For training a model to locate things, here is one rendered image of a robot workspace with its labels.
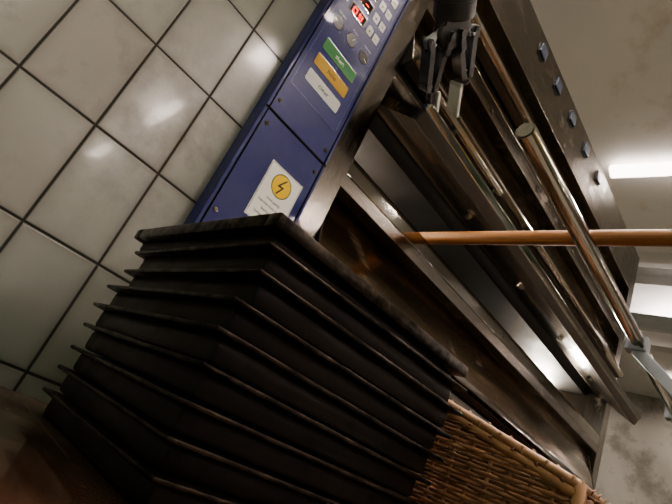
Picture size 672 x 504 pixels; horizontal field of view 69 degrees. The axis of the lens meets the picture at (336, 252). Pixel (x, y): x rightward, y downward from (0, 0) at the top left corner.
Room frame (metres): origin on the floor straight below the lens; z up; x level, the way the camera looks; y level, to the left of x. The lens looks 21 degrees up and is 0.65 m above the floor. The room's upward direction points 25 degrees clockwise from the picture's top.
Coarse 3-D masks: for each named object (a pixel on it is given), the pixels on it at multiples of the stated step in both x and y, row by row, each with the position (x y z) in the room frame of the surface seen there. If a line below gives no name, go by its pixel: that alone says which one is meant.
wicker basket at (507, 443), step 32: (448, 416) 0.62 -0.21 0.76; (448, 448) 0.61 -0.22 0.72; (480, 448) 0.58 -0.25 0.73; (512, 448) 0.54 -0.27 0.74; (416, 480) 0.63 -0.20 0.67; (448, 480) 0.60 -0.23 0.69; (480, 480) 0.57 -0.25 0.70; (512, 480) 0.54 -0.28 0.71; (544, 480) 0.52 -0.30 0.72; (576, 480) 0.50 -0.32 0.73
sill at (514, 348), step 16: (352, 176) 0.85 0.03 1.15; (368, 176) 0.88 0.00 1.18; (368, 192) 0.89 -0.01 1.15; (384, 208) 0.93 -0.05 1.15; (400, 224) 0.97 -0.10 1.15; (416, 240) 1.01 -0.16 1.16; (432, 256) 1.06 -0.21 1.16; (448, 272) 1.11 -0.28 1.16; (464, 288) 1.17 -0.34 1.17; (480, 304) 1.23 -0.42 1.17; (496, 320) 1.30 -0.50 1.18; (512, 352) 1.39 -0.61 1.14; (528, 368) 1.48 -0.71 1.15; (544, 384) 1.57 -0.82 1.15; (560, 400) 1.68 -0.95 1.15; (576, 416) 1.80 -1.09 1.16; (592, 432) 1.94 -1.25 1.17
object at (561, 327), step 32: (384, 96) 0.85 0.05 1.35; (416, 128) 0.80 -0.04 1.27; (416, 160) 1.01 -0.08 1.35; (448, 160) 0.83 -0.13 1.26; (448, 192) 1.03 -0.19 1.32; (480, 192) 0.91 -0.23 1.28; (480, 224) 1.05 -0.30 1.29; (512, 256) 1.08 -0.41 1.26; (544, 288) 1.18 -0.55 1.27; (544, 320) 1.48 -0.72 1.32; (576, 352) 1.52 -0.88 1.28; (608, 384) 1.63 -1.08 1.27
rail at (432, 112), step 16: (432, 112) 0.75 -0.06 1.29; (448, 128) 0.78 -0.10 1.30; (448, 144) 0.81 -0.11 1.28; (464, 160) 0.84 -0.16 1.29; (480, 176) 0.88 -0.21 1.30; (496, 208) 0.95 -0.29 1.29; (512, 224) 1.00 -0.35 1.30; (528, 256) 1.08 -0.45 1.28; (544, 272) 1.14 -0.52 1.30; (560, 304) 1.25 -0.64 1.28; (576, 320) 1.32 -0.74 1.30; (592, 352) 1.46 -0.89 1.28; (608, 368) 1.56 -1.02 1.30; (624, 400) 1.75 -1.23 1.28; (640, 416) 1.88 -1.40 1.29
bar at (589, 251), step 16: (528, 128) 0.55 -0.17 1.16; (528, 144) 0.56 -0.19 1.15; (544, 144) 0.57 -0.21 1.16; (544, 160) 0.58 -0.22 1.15; (544, 176) 0.61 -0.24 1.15; (560, 176) 0.61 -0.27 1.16; (560, 192) 0.63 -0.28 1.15; (560, 208) 0.66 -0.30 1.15; (576, 208) 0.67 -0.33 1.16; (576, 224) 0.69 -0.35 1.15; (576, 240) 0.73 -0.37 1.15; (592, 240) 0.73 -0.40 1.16; (592, 256) 0.75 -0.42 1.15; (592, 272) 0.80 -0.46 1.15; (608, 272) 0.80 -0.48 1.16; (608, 288) 0.83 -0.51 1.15; (624, 304) 0.88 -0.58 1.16; (624, 320) 0.92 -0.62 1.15; (640, 336) 0.98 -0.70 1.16; (640, 352) 1.00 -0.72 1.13; (656, 368) 0.98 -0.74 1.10; (656, 384) 1.16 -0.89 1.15
